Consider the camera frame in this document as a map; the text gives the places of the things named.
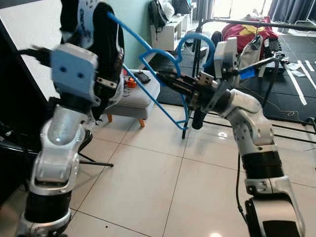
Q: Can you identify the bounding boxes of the black flat device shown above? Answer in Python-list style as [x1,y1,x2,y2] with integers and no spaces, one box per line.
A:
[136,72,151,84]

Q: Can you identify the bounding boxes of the grey stool wooden legs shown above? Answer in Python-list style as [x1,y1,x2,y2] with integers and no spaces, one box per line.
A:
[104,72,161,128]

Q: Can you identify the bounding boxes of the black clothes rack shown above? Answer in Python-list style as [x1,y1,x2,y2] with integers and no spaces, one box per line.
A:
[180,19,316,141]

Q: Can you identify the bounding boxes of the white shelf unit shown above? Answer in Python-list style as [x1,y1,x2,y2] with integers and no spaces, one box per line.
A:
[151,15,191,52]

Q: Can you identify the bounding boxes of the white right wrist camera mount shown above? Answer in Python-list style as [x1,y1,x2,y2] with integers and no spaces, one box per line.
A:
[213,37,240,79]

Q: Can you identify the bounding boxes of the black garment with white band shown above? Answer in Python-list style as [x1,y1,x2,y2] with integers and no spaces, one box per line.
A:
[59,0,126,121]

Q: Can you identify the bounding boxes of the dark grey curtain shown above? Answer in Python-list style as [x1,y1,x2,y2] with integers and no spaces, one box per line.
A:
[267,0,316,23]

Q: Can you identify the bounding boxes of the blue plastic hanger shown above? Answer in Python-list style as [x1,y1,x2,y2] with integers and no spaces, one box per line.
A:
[107,12,217,131]

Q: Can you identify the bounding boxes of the white tape strip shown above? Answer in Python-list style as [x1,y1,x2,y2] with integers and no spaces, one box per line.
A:
[284,62,308,92]

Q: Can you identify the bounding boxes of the black backpack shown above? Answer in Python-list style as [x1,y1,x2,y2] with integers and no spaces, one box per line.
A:
[148,0,168,30]

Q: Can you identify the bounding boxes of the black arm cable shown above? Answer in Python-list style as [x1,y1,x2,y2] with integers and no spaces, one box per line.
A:
[17,47,52,67]
[234,56,283,225]

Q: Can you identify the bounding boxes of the red garment yellow print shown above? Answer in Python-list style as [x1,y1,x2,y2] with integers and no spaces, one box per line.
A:
[221,17,279,42]

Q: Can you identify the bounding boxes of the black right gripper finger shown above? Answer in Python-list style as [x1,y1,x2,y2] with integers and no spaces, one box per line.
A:
[162,79,197,97]
[156,70,198,85]

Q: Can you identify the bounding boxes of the large black board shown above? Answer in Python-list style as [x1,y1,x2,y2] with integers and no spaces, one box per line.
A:
[0,22,60,149]

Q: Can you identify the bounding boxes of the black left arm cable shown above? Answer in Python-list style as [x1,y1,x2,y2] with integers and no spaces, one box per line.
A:
[17,47,52,67]

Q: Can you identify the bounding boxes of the beige T-shirt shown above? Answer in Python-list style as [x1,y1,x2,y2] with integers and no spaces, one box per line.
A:
[239,35,265,70]

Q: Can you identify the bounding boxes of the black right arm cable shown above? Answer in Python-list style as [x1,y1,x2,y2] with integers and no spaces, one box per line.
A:
[234,56,283,225]

